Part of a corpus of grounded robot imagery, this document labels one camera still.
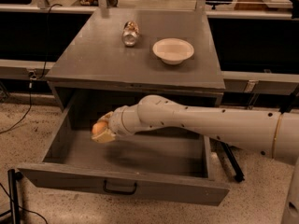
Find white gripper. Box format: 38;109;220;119
92;106;129;144

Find grey cabinet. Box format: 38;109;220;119
46;8;225;106

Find black cable left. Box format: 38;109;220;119
0;3;64;135

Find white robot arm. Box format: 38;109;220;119
92;95;299;224

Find orange fruit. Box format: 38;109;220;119
92;121;107;135

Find metal can lying down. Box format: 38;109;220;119
121;21;139;47

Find open grey top drawer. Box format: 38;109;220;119
17;89;232;207

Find black floor stand right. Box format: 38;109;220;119
219;87;299;183

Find grey horizontal rail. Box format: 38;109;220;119
0;59;54;80

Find white bowl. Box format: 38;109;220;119
152;38;194;65

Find black drawer handle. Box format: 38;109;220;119
103;180;137;196

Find black stand bottom left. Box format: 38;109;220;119
0;169;21;224

